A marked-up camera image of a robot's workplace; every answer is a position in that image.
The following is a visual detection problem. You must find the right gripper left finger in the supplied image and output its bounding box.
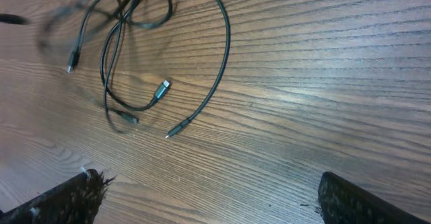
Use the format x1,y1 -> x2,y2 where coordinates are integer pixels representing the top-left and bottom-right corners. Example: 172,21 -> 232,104
1,169 -> 114,224

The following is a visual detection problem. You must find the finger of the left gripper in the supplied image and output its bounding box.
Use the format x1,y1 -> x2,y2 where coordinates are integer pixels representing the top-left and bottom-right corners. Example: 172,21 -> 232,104
0,13 -> 29,25

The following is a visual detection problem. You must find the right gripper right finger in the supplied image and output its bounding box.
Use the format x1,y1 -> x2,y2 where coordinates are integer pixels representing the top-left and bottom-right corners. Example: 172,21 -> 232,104
318,172 -> 428,224

